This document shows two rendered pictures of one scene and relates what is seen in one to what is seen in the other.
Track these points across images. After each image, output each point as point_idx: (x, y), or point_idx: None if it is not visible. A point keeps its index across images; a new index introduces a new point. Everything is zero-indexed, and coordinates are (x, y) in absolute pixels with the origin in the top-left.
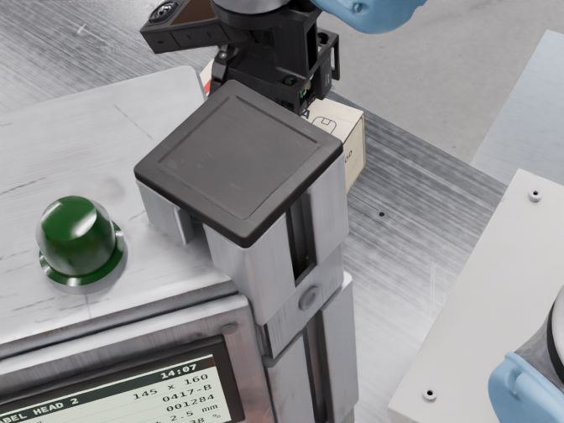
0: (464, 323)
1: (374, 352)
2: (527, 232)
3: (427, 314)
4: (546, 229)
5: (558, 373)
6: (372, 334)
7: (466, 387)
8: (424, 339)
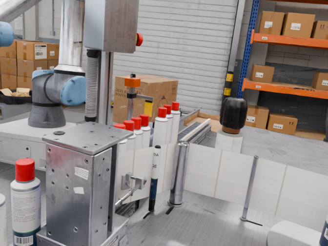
0: (26, 133)
1: (10, 173)
2: (2, 129)
3: (1, 167)
4: (2, 128)
5: (74, 74)
6: (3, 174)
7: (43, 133)
8: (9, 167)
